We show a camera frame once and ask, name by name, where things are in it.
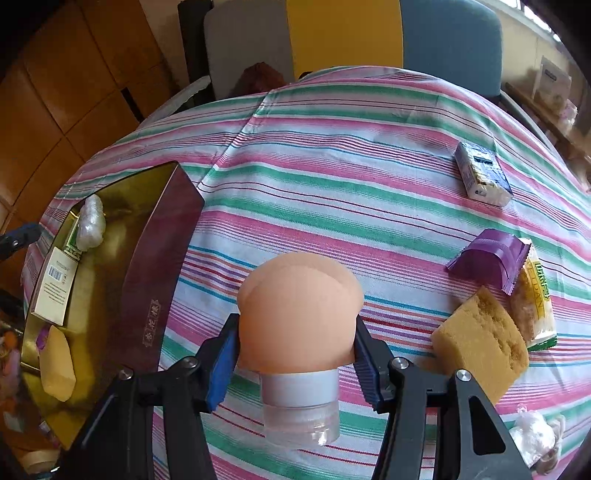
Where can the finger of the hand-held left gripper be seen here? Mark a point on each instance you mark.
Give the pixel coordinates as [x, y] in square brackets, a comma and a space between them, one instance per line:
[21, 237]

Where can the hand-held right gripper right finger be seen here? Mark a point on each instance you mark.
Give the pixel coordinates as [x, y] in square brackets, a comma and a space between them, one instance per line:
[367, 369]

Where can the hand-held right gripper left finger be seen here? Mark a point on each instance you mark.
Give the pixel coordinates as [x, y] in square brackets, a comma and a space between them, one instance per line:
[221, 364]

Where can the white cardboard box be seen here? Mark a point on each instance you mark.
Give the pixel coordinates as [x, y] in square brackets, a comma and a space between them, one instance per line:
[53, 286]

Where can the pearly white item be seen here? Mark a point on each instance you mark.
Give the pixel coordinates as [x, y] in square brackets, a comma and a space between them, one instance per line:
[91, 221]

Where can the peach sponge-topped bottle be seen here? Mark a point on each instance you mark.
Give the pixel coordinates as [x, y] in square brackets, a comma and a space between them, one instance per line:
[295, 309]

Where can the maroon tin box gold interior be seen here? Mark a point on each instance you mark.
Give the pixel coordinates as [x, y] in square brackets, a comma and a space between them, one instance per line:
[157, 277]

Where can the yellow sponge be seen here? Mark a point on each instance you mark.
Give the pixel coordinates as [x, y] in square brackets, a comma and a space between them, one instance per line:
[480, 341]
[57, 364]

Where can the purple packet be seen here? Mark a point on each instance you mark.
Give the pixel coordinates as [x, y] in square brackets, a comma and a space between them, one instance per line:
[485, 258]

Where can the yellow green snack packet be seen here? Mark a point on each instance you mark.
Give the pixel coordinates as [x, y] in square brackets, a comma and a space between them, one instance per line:
[535, 304]

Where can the clear plastic bag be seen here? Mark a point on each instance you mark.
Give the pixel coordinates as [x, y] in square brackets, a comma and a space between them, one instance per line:
[535, 438]

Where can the blue white tissue pack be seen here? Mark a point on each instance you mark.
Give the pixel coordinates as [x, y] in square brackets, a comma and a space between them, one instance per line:
[482, 173]

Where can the wooden wardrobe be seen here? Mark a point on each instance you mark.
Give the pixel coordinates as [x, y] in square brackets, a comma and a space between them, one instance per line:
[69, 92]

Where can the striped tablecloth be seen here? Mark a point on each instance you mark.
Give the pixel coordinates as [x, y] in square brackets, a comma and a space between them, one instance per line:
[346, 184]

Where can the white foam board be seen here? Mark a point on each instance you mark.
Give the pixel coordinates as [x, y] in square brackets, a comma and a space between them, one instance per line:
[184, 99]

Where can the black rolled mat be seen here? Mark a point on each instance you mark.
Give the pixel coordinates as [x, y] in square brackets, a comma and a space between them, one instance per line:
[194, 37]

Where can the dark red cloth bag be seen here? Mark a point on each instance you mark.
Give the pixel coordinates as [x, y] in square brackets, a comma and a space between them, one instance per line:
[258, 81]

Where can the wooden side table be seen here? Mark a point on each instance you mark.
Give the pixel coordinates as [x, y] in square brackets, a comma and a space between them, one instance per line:
[545, 120]

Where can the small pink bottle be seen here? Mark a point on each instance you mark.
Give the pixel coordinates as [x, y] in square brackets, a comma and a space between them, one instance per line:
[570, 114]

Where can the grey yellow blue sofa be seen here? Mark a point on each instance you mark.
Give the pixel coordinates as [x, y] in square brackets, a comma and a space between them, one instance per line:
[346, 37]

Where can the white carton box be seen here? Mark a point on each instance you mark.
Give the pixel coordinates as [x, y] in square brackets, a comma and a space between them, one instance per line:
[551, 81]

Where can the window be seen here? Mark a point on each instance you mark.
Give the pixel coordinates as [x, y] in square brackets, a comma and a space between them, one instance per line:
[526, 11]

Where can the grey bed rail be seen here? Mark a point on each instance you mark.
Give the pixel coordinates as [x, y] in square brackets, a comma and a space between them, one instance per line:
[526, 120]

